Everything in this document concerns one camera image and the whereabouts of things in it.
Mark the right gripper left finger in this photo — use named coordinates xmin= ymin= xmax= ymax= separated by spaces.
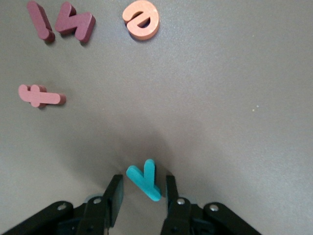
xmin=75 ymin=174 xmax=124 ymax=235

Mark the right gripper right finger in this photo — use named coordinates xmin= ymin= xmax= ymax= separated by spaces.
xmin=160 ymin=175 xmax=194 ymax=235

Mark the teal foam letter y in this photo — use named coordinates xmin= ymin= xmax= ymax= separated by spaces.
xmin=125 ymin=159 xmax=162 ymax=203

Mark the pink foam letter f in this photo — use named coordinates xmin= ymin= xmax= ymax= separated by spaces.
xmin=18 ymin=84 xmax=67 ymax=109

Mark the brown table cover sheet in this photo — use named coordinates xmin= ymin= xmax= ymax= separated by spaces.
xmin=0 ymin=0 xmax=313 ymax=235

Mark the dark red foam letter z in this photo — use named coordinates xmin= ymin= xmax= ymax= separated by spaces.
xmin=54 ymin=1 xmax=96 ymax=44

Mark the orange foam letter e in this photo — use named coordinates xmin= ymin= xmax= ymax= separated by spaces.
xmin=122 ymin=0 xmax=161 ymax=42

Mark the dark red foam letter l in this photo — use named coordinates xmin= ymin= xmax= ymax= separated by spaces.
xmin=26 ymin=0 xmax=56 ymax=43

